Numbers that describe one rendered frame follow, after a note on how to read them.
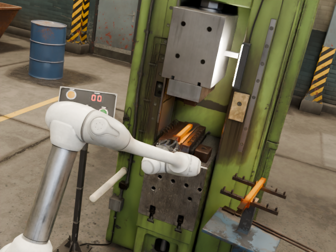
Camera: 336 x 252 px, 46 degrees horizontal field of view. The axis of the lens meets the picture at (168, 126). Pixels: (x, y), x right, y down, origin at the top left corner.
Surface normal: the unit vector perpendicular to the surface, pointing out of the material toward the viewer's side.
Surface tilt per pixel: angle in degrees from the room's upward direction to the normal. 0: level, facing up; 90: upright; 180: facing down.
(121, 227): 90
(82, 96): 60
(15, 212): 0
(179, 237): 90
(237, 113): 90
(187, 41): 90
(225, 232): 0
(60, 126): 74
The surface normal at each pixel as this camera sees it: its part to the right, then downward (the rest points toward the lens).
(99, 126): -0.12, -0.22
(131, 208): -0.32, 0.28
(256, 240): 0.17, -0.92
